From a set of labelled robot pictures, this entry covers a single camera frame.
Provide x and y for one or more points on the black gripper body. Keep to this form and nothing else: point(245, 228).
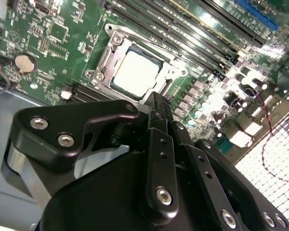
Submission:
point(98, 204)

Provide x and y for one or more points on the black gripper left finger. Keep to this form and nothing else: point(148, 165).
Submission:
point(50, 130)

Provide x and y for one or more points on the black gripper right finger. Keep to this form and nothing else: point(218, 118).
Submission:
point(221, 204)

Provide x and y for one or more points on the silver CPU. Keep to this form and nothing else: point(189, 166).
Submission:
point(135, 72)

